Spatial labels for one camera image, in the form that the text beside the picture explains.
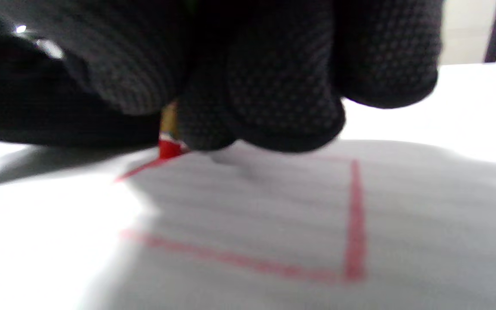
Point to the person's left hand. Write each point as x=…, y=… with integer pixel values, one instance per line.
x=37, y=107

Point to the person's right hand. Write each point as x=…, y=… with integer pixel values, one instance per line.
x=274, y=77

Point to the white lined paper sheet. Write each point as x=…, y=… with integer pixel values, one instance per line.
x=274, y=224

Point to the beige door panel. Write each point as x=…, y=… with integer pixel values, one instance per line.
x=467, y=30

